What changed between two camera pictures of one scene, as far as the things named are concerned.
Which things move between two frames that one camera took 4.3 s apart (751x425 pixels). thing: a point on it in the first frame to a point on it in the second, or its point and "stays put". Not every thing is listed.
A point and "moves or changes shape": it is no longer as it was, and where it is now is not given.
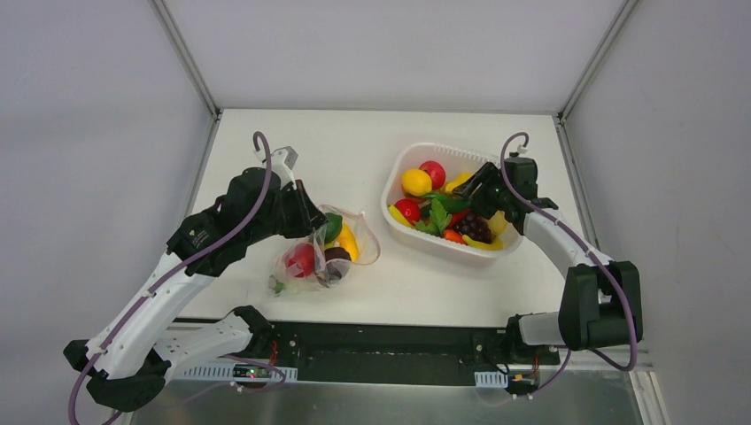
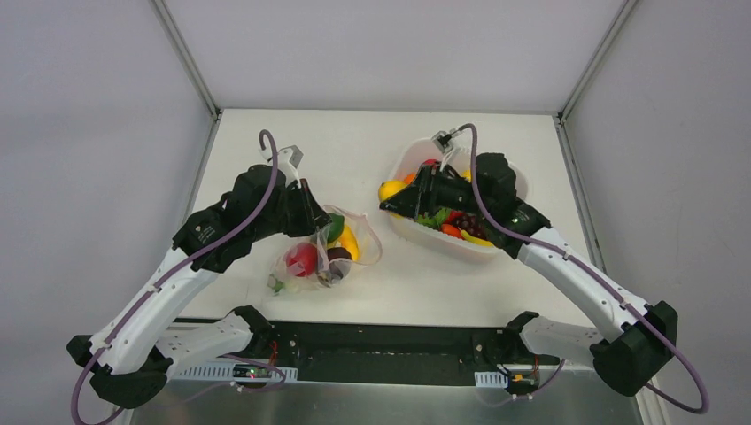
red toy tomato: (301, 259) stays put
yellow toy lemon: (416, 181) moves or changes shape
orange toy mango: (348, 242) stays put
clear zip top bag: (323, 258) stays put
